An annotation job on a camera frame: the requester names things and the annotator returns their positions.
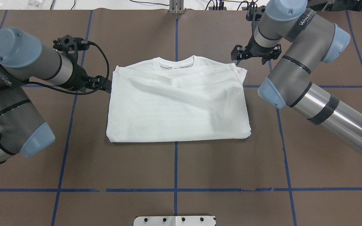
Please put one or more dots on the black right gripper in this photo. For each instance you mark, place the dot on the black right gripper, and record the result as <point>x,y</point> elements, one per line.
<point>257,51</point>

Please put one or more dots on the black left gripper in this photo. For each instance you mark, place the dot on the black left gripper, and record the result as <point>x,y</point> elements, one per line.
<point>79,78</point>

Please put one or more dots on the white long-sleeve printed shirt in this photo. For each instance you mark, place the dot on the white long-sleeve printed shirt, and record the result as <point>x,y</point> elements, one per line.
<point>194,99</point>

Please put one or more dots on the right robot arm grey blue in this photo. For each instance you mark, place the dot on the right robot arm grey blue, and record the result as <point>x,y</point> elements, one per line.
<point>313,40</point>

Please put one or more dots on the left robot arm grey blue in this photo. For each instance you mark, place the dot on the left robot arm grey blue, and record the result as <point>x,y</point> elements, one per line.
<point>24,60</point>

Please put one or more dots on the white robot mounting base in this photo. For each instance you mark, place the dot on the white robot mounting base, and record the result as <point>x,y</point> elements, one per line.
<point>175,221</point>

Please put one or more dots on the grey aluminium frame post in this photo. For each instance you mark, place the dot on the grey aluminium frame post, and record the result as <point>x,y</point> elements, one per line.
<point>176,7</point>

